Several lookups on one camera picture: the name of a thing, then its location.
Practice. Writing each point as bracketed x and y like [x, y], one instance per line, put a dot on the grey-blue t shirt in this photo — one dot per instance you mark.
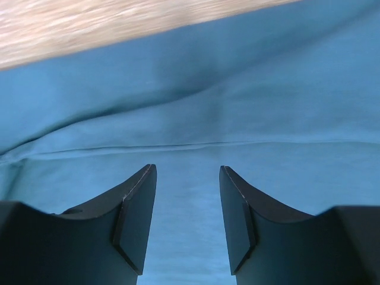
[287, 96]

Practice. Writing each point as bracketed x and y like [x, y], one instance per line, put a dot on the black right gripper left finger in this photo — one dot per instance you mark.
[101, 241]

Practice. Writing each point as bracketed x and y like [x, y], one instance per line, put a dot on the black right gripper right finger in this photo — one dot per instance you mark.
[269, 242]

